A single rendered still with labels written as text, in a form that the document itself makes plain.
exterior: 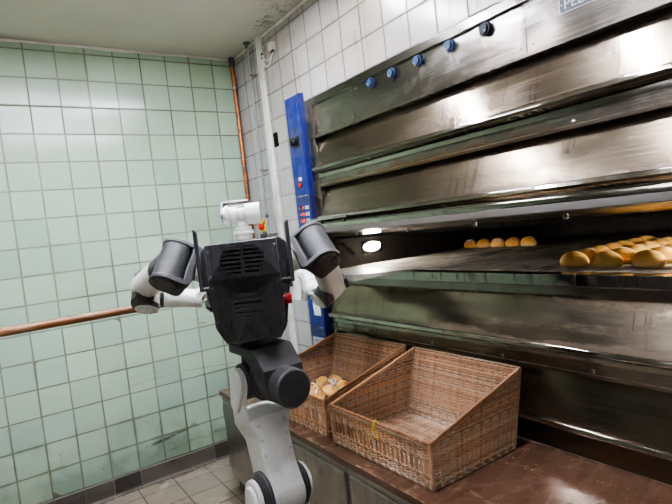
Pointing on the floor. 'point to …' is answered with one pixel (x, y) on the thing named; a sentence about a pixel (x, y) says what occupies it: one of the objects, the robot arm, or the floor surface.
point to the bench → (542, 466)
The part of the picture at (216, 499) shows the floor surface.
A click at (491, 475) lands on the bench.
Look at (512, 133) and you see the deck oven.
